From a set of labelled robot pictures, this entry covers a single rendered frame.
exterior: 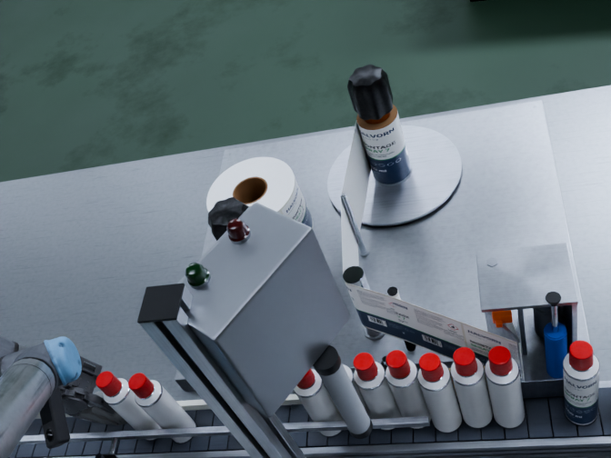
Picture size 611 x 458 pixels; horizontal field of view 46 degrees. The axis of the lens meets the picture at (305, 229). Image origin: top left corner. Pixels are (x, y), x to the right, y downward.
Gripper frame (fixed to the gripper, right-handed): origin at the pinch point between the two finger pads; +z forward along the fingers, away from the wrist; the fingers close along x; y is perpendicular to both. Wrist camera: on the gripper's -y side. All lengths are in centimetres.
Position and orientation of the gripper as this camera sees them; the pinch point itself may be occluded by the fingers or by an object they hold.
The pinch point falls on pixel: (122, 423)
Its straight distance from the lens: 145.5
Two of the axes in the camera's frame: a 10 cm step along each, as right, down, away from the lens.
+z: 7.2, 4.8, 5.0
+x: -6.9, 4.2, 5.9
